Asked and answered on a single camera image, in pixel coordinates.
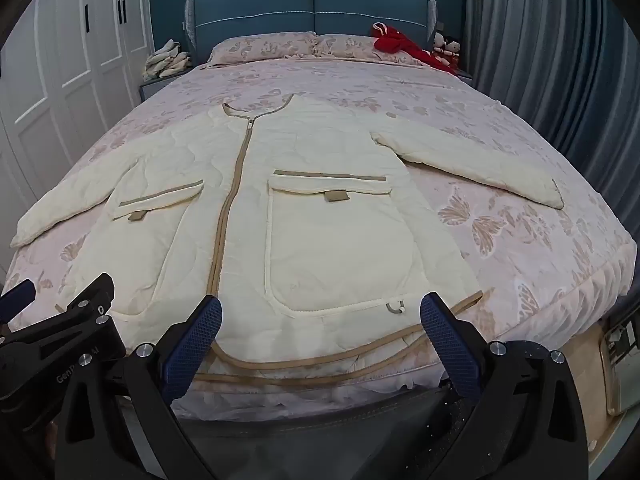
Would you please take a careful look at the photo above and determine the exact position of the blue upholstered headboard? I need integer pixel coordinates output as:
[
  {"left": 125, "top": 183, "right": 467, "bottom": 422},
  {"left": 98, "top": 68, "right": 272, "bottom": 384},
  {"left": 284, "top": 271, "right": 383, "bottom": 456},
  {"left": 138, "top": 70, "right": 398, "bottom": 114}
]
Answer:
[{"left": 184, "top": 0, "right": 438, "bottom": 63}]

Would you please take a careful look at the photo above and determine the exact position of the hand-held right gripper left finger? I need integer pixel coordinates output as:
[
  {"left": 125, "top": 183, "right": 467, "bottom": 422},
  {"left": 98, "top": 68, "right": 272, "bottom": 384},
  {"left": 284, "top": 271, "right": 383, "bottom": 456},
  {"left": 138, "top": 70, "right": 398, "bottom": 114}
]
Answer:
[{"left": 54, "top": 294, "right": 223, "bottom": 480}]

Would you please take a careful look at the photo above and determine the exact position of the pink floral pillow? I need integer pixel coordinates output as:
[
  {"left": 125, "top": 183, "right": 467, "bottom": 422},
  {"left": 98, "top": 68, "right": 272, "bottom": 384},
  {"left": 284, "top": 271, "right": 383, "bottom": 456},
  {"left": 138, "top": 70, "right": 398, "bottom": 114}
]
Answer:
[
  {"left": 312, "top": 34, "right": 436, "bottom": 67},
  {"left": 207, "top": 31, "right": 321, "bottom": 66}
]

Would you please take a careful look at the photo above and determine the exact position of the cream quilted jacket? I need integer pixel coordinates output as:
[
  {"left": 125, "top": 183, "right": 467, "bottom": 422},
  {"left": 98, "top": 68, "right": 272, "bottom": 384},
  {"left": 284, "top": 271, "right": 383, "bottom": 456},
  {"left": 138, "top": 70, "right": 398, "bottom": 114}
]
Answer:
[{"left": 11, "top": 94, "right": 565, "bottom": 386}]

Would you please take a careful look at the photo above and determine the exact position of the grey bed base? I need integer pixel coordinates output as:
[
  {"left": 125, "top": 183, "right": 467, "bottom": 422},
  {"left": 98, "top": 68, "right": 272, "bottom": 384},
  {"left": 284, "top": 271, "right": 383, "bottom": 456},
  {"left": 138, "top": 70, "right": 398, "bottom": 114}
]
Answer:
[{"left": 172, "top": 385, "right": 483, "bottom": 480}]

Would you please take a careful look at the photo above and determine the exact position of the stack of folded cream cloths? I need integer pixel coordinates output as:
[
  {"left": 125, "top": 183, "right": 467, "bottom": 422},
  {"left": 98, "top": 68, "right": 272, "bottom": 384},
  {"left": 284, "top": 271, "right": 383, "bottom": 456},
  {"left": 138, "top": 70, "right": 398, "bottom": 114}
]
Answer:
[{"left": 142, "top": 39, "right": 193, "bottom": 81}]

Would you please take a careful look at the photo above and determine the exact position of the white panelled wardrobe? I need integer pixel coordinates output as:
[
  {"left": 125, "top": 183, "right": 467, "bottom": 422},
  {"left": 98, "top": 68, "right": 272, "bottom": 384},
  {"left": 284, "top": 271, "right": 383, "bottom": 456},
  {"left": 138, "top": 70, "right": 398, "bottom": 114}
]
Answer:
[{"left": 0, "top": 0, "right": 157, "bottom": 241}]

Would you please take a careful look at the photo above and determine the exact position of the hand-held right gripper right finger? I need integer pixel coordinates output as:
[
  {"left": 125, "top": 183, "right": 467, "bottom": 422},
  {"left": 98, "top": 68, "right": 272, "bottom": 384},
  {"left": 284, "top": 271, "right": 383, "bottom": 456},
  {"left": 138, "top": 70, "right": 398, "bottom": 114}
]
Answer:
[{"left": 419, "top": 291, "right": 591, "bottom": 480}]

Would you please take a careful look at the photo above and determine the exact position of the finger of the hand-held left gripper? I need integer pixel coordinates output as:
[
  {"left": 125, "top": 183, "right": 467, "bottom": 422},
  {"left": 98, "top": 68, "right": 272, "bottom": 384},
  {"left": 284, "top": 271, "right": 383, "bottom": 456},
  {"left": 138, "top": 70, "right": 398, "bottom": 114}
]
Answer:
[
  {"left": 52, "top": 272, "right": 117, "bottom": 330},
  {"left": 0, "top": 279, "right": 37, "bottom": 332}
]

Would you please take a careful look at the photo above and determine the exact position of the grey pleated curtain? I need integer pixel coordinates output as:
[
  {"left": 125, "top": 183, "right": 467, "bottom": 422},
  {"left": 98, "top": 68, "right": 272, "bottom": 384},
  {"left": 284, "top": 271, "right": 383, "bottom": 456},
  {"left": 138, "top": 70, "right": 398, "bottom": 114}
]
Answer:
[{"left": 462, "top": 0, "right": 640, "bottom": 201}]

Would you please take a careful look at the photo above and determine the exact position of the bed with floral cover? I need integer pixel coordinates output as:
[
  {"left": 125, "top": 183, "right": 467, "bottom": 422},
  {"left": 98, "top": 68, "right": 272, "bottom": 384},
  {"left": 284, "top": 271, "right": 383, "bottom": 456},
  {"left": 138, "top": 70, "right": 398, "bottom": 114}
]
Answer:
[{"left": 0, "top": 57, "right": 638, "bottom": 421}]

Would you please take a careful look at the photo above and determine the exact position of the red cloth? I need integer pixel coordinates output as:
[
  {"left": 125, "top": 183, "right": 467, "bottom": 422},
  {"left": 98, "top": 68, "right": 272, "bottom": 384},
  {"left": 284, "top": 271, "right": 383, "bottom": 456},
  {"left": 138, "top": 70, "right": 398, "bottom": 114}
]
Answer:
[{"left": 372, "top": 21, "right": 458, "bottom": 76}]

